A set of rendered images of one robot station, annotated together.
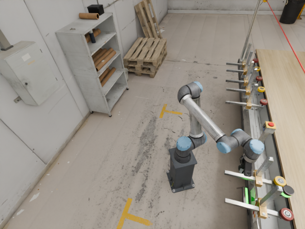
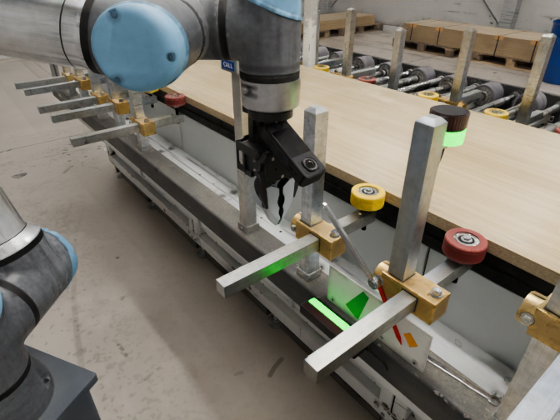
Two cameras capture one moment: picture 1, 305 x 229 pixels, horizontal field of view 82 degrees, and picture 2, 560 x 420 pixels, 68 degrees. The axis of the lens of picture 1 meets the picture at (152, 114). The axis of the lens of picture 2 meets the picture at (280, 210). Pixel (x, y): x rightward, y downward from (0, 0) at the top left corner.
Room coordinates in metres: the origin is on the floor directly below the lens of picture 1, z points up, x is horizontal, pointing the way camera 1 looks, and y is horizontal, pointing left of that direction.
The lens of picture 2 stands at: (0.29, -0.14, 1.38)
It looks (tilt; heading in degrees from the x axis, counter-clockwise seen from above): 32 degrees down; 300
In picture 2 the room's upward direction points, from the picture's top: straight up
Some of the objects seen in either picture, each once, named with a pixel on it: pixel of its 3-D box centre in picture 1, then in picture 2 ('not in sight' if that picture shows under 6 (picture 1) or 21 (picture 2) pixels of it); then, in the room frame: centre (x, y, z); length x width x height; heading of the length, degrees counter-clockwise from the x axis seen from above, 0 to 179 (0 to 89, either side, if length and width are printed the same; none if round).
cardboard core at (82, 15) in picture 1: (89, 16); not in sight; (2.98, 0.81, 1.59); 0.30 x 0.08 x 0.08; 69
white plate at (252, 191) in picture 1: (253, 204); (372, 315); (0.44, -0.76, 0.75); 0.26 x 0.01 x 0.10; 159
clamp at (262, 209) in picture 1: (262, 207); (409, 288); (0.38, -0.77, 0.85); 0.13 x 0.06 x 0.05; 159
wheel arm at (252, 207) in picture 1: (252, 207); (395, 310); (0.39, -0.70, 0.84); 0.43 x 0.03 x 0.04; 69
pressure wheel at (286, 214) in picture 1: (284, 216); (460, 259); (0.31, -0.89, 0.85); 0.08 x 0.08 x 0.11
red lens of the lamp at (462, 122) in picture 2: (287, 190); (448, 117); (0.38, -0.82, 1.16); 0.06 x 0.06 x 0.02
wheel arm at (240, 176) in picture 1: (251, 178); (305, 247); (0.62, -0.80, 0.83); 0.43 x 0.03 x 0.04; 69
